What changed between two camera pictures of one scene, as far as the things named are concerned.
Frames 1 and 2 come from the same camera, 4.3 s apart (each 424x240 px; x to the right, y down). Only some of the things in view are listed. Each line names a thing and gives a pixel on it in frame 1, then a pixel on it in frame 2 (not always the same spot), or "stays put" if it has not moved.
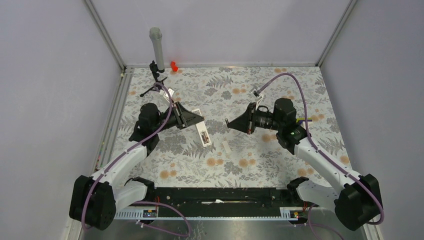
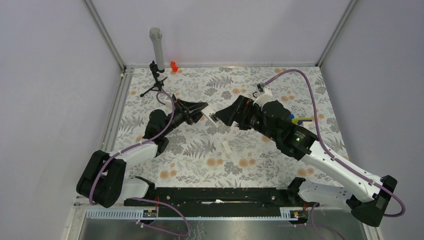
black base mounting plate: (217, 202) stays put
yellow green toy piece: (300, 120) stays put
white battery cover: (226, 147) stays put
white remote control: (202, 130) to (210, 114)
